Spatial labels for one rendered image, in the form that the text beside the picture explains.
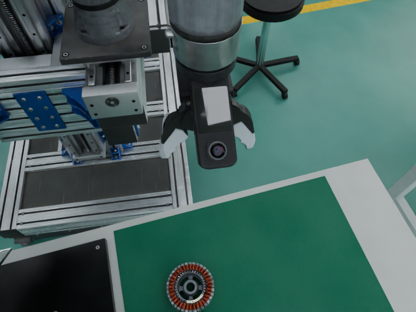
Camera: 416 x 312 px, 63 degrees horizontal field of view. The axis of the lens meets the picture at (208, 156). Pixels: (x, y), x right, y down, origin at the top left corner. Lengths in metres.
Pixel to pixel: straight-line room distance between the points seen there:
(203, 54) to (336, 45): 2.28
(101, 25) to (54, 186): 0.99
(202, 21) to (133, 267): 0.70
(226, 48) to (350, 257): 0.72
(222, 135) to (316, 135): 1.68
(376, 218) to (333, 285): 0.23
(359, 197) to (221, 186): 0.92
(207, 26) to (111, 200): 1.31
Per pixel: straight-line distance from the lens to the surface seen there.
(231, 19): 0.34
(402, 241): 1.05
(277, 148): 1.96
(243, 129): 0.49
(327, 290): 0.93
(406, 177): 1.67
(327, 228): 0.98
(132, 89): 0.87
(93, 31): 0.92
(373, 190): 1.07
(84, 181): 1.68
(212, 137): 0.40
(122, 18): 0.92
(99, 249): 0.93
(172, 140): 0.49
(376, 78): 2.49
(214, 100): 0.40
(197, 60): 0.37
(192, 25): 0.34
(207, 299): 0.85
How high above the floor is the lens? 1.62
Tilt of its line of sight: 59 degrees down
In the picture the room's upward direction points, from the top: straight up
